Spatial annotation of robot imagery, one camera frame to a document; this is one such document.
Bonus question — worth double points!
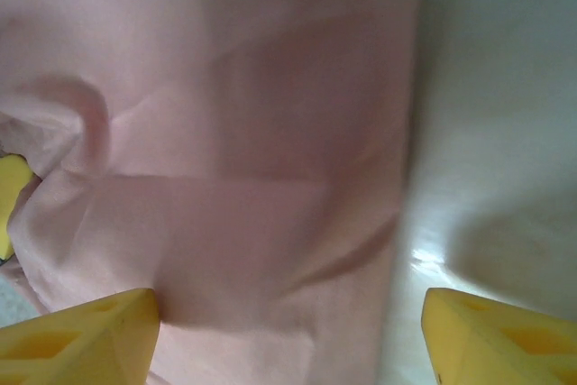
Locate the pale pink shorts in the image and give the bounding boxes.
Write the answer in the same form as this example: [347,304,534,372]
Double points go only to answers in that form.
[0,0,430,385]

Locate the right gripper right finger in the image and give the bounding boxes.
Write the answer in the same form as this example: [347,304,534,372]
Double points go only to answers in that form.
[420,288,577,385]

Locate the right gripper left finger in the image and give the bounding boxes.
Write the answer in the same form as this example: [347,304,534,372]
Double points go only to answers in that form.
[0,288,160,385]

